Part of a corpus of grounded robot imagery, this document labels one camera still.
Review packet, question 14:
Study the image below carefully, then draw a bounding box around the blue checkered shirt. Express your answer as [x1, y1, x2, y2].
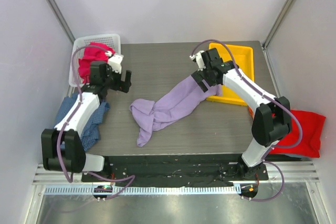
[55, 93, 110, 151]

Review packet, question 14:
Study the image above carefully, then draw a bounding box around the white slotted cable duct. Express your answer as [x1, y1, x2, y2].
[44, 184, 241, 196]

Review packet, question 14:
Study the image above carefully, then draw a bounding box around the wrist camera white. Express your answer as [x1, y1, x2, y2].
[105, 51, 124, 74]
[189, 50, 206, 71]

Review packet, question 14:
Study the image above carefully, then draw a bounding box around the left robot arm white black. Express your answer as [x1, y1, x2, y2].
[41, 61, 132, 182]

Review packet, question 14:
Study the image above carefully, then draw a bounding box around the peach folded shirt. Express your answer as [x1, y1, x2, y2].
[248, 107, 254, 118]

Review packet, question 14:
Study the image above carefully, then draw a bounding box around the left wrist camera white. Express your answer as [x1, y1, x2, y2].
[105, 51, 124, 74]

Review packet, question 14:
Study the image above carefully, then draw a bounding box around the yellow plastic tray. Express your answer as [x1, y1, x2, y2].
[206, 42, 255, 106]

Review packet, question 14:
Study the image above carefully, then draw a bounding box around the white plastic basket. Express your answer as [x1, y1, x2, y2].
[68, 33, 121, 88]

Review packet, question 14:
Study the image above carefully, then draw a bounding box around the purple t shirt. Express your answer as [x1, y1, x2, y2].
[130, 76, 222, 147]

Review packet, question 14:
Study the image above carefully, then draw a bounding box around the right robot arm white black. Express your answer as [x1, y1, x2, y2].
[190, 48, 292, 179]

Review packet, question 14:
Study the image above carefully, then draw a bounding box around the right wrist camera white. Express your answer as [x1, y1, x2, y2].
[189, 50, 206, 71]

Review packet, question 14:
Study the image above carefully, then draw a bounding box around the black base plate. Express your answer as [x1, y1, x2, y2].
[81, 153, 269, 183]

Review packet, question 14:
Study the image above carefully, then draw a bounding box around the pink crumpled shirt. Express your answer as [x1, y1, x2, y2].
[78, 42, 115, 83]

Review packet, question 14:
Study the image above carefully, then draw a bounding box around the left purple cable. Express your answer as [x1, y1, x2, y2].
[57, 45, 135, 200]

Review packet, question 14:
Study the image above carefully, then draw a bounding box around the red folded shirt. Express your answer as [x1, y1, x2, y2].
[270, 110, 326, 158]

